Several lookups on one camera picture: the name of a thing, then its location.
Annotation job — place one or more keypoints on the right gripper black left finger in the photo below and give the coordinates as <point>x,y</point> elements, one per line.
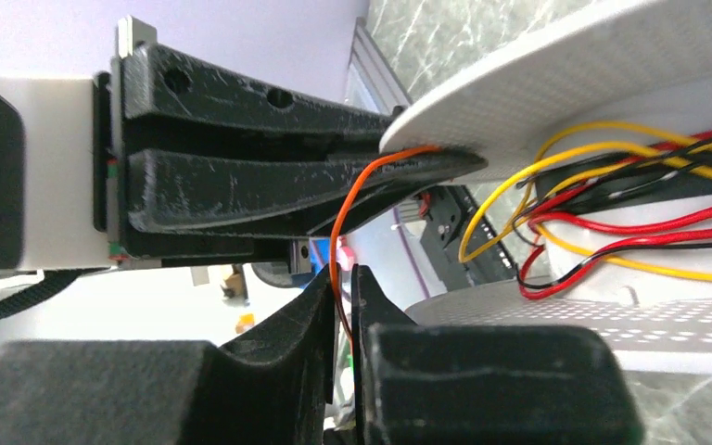
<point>267,386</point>

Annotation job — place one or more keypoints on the white filament spool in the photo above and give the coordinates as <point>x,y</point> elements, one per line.
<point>646,62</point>

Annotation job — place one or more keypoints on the wires wound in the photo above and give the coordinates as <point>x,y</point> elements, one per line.
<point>564,191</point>

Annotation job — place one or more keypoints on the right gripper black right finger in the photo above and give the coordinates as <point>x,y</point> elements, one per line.
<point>470,384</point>

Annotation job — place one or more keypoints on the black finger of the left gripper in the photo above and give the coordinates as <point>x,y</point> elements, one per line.
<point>210,163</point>

